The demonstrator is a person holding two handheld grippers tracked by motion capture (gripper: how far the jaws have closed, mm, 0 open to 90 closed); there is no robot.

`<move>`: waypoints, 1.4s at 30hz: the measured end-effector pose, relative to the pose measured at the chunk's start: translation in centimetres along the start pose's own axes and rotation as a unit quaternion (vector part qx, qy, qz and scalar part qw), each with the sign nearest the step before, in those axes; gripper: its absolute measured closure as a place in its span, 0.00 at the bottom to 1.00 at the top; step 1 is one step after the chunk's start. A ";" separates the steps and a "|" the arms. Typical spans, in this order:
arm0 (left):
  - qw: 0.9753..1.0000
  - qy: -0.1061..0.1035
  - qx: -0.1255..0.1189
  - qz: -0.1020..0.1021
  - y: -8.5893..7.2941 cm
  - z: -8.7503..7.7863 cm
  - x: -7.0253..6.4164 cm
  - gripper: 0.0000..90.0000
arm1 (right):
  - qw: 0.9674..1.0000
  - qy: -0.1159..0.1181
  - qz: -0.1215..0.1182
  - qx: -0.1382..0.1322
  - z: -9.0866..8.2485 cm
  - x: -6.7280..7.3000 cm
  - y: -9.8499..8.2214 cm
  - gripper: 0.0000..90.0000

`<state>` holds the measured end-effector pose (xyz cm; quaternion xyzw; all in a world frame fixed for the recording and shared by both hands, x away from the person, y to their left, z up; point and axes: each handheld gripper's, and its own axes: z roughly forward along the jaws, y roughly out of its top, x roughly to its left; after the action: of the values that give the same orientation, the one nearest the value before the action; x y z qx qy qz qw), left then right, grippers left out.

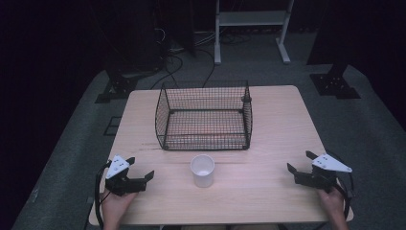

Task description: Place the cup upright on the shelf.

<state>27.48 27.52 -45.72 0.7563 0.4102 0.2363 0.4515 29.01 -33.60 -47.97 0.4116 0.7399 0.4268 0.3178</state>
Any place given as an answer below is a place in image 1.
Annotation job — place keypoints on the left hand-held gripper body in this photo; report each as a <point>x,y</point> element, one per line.
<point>118,185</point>

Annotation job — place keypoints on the black square floor frame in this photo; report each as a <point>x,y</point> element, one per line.
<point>112,126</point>

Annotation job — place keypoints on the person's left hand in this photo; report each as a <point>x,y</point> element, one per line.
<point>114,206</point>

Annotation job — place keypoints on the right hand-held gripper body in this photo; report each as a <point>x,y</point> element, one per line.
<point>319,180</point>

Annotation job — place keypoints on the black stand base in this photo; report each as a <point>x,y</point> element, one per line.
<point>116,89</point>
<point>333,84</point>

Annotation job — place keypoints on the white metal stand frame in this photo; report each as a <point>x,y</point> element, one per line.
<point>252,18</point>

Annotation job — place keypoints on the person's right hand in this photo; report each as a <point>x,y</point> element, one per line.
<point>333,201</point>

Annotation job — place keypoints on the white cup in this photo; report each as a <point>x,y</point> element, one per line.
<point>202,171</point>

